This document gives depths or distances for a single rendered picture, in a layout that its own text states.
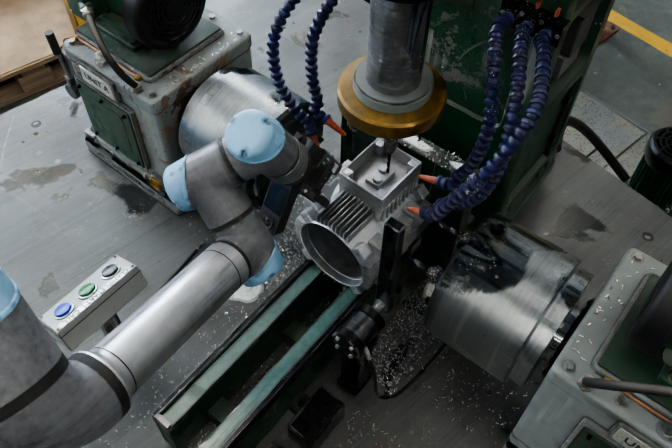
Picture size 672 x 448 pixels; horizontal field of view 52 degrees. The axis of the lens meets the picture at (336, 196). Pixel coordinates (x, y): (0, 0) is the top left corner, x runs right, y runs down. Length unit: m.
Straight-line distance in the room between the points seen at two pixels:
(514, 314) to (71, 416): 0.67
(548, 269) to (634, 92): 2.27
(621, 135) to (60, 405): 2.07
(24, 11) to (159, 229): 2.05
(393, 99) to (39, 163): 1.05
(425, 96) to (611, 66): 2.42
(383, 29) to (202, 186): 0.34
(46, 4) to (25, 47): 0.30
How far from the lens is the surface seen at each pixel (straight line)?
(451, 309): 1.17
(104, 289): 1.25
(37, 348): 0.80
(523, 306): 1.14
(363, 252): 1.23
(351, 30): 2.11
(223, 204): 1.02
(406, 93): 1.10
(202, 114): 1.39
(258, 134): 0.96
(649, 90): 3.42
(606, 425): 1.14
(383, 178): 1.28
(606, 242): 1.71
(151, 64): 1.46
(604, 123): 2.54
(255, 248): 1.03
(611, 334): 1.13
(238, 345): 1.33
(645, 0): 3.96
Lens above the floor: 2.10
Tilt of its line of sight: 52 degrees down
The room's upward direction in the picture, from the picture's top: 1 degrees clockwise
